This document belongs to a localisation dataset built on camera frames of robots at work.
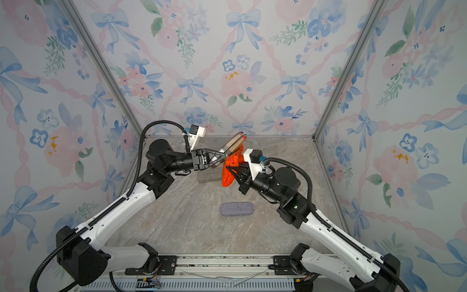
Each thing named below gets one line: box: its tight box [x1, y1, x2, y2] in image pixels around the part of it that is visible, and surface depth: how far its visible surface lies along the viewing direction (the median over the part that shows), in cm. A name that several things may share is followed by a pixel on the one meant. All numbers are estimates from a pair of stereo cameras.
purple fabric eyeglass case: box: [220, 201, 255, 216], surface depth 88 cm
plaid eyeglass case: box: [211, 132, 247, 169], surface depth 58 cm
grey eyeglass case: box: [197, 167, 222, 184], surface depth 100 cm
